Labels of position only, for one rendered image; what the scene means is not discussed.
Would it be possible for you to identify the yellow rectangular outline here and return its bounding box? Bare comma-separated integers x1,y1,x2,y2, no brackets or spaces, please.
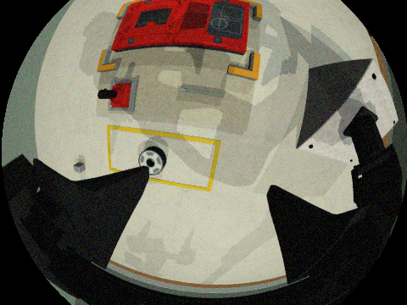
108,125,220,192

